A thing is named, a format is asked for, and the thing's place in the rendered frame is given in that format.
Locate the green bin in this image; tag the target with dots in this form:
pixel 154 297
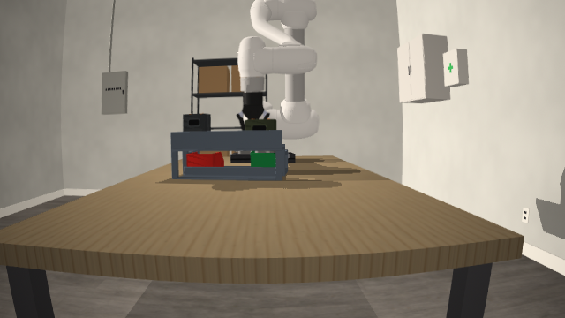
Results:
pixel 262 159

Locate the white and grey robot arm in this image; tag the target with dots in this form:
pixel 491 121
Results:
pixel 295 117

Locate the red bin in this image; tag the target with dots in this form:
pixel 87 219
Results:
pixel 204 160

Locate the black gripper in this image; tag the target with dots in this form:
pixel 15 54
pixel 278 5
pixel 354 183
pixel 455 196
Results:
pixel 250 108

